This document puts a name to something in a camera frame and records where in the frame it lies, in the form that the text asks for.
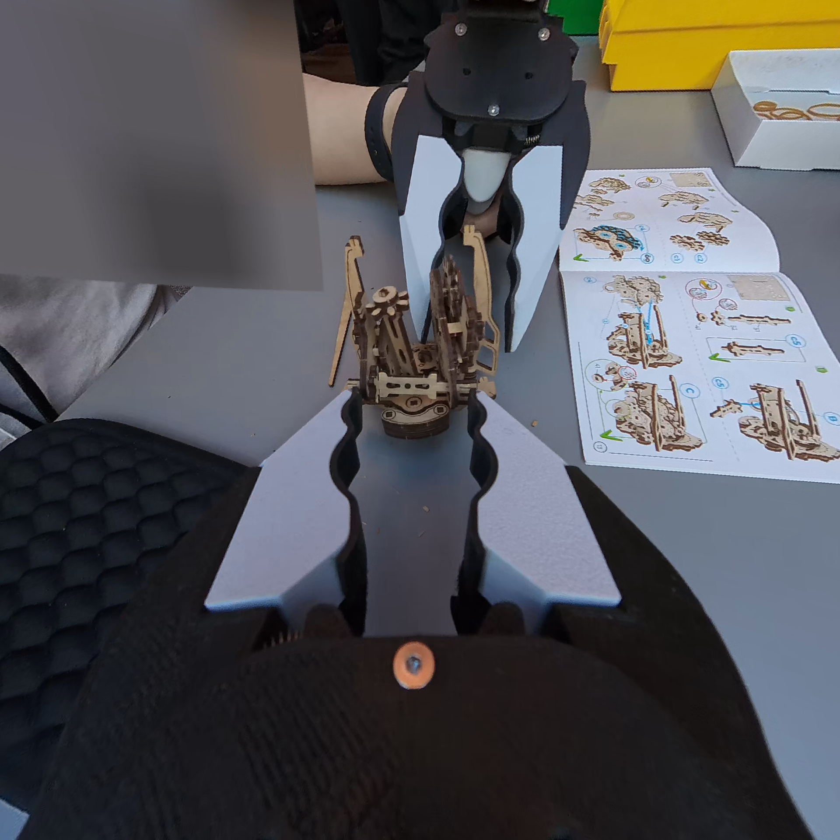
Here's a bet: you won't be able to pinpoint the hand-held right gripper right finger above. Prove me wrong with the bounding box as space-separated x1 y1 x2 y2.
451 391 622 634

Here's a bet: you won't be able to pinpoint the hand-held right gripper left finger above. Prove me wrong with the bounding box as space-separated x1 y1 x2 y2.
203 387 367 634

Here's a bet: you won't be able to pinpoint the person's left forearm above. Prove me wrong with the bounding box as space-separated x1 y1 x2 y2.
303 73 395 186

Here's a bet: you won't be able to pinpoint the black wristband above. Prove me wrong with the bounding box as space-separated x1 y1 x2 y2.
364 84 409 181

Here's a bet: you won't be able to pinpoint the green plastic bin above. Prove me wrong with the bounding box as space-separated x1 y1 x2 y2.
548 0 601 37

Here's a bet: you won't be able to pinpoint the person's grey clothing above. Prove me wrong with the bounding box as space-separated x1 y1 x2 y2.
0 274 191 447

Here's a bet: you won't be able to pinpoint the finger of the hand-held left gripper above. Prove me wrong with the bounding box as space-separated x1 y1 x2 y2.
495 143 567 353
398 133 467 345

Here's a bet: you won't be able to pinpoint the assembly instruction booklet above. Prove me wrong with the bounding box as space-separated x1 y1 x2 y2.
558 167 840 485

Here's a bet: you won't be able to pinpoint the black quilted wrist pad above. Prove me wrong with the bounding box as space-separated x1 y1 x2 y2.
0 417 260 811

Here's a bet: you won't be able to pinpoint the wooden gear model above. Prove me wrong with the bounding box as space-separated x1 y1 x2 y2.
327 224 503 439

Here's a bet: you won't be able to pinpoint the yellow plastic bin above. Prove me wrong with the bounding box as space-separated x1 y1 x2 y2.
607 0 840 34
598 26 840 93

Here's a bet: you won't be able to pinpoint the white cardboard box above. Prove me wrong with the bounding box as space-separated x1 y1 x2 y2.
710 49 840 170

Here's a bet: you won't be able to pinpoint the wooden ring pieces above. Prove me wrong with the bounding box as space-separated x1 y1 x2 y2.
751 98 840 123

